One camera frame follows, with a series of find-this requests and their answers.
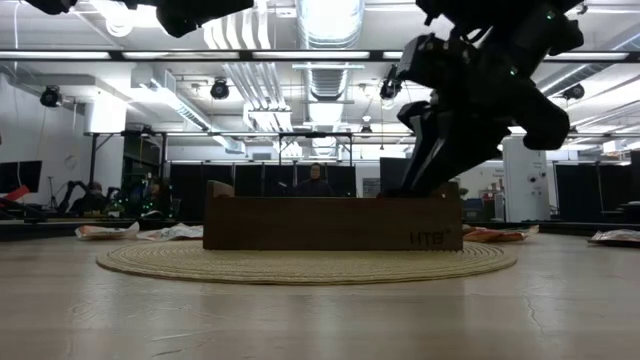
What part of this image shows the silver ventilation duct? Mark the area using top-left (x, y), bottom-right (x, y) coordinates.
top-left (294, 0), bottom-right (366, 156)

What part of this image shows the black monitor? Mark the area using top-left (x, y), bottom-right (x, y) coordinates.
top-left (0, 159), bottom-right (44, 195)

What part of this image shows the red bar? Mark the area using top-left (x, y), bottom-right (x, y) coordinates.
top-left (0, 184), bottom-right (31, 204)

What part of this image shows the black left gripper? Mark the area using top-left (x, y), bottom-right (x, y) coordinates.
top-left (22, 0), bottom-right (255, 39)

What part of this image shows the yellow mango tea packet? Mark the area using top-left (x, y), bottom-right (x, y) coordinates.
top-left (588, 228), bottom-right (640, 246)

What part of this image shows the white column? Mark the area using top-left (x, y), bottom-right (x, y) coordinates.
top-left (502, 137), bottom-right (551, 223)

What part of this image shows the white air duct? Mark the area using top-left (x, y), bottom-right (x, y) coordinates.
top-left (129, 67), bottom-right (246, 154)

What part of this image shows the green mango snack packet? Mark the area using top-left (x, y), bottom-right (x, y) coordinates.
top-left (462, 224), bottom-right (540, 244)

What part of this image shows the wooden tea box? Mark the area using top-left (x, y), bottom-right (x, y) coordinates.
top-left (203, 179), bottom-right (464, 251)

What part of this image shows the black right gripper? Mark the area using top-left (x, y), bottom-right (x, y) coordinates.
top-left (397, 33), bottom-right (571, 197)

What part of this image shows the round woven placemat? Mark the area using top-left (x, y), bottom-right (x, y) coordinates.
top-left (95, 240), bottom-right (518, 286)

